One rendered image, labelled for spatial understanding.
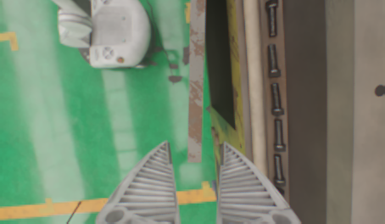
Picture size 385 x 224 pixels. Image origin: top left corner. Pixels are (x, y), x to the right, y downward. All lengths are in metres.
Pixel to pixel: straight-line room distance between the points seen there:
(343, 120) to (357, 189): 0.07
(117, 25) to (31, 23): 1.07
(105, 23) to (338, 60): 1.41
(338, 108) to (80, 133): 1.95
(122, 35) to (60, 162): 1.53
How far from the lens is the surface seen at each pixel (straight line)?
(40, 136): 2.27
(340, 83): 0.22
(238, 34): 0.28
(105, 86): 1.73
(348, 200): 0.25
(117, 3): 1.39
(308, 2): 0.27
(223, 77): 0.84
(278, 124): 0.28
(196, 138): 0.28
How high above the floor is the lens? 1.48
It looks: 84 degrees down
